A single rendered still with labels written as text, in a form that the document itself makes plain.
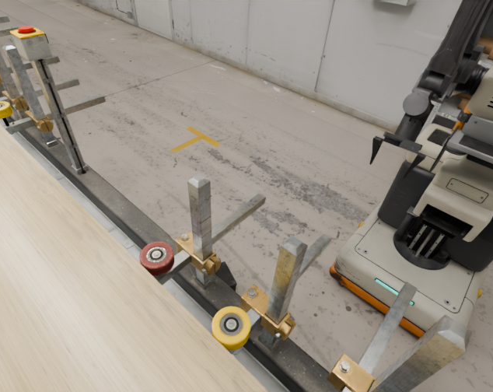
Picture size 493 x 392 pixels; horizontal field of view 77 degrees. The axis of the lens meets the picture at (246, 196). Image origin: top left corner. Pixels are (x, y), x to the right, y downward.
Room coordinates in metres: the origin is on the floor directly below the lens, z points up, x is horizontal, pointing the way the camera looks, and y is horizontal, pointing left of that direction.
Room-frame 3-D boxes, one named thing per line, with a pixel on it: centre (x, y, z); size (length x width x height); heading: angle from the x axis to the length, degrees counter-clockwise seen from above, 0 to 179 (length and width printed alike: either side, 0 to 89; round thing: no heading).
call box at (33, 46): (0.96, 0.68, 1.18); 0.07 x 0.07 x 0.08; 51
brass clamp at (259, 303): (0.36, -0.07, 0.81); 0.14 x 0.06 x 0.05; 51
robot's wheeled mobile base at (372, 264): (1.05, -0.93, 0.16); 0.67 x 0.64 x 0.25; 141
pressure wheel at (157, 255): (0.44, 0.21, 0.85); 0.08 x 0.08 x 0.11
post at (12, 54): (1.13, 0.89, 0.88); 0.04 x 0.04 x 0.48; 51
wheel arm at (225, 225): (0.59, 0.08, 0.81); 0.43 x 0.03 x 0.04; 141
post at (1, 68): (1.28, 1.08, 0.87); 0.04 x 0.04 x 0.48; 51
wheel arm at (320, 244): (0.44, -0.11, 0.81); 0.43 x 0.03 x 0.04; 141
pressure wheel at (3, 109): (1.06, 0.99, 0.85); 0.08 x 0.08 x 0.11
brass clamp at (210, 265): (0.52, 0.12, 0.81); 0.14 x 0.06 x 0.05; 51
